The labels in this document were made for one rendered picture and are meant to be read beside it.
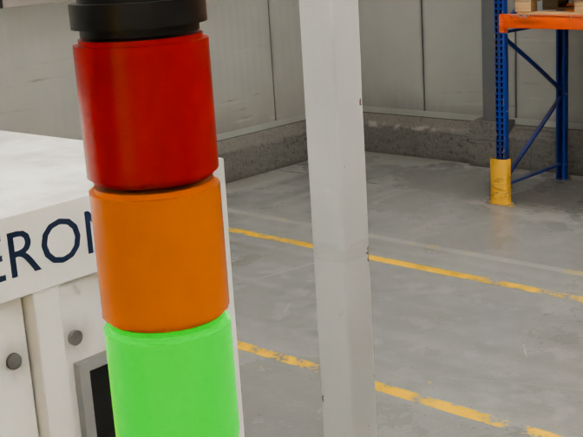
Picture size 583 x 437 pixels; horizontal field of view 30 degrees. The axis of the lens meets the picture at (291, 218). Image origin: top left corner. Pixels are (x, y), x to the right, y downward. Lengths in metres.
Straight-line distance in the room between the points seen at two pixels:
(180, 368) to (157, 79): 0.11
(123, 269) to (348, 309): 2.72
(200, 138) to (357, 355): 2.81
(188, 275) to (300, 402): 5.32
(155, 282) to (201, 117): 0.06
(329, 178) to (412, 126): 8.48
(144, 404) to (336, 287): 2.70
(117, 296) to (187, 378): 0.04
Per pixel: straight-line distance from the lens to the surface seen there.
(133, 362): 0.42
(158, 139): 0.39
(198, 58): 0.40
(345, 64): 2.99
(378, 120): 11.80
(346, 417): 3.26
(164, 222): 0.40
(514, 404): 5.65
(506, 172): 9.37
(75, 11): 0.40
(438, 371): 6.03
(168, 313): 0.41
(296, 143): 11.44
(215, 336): 0.42
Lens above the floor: 2.36
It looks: 15 degrees down
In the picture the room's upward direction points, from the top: 4 degrees counter-clockwise
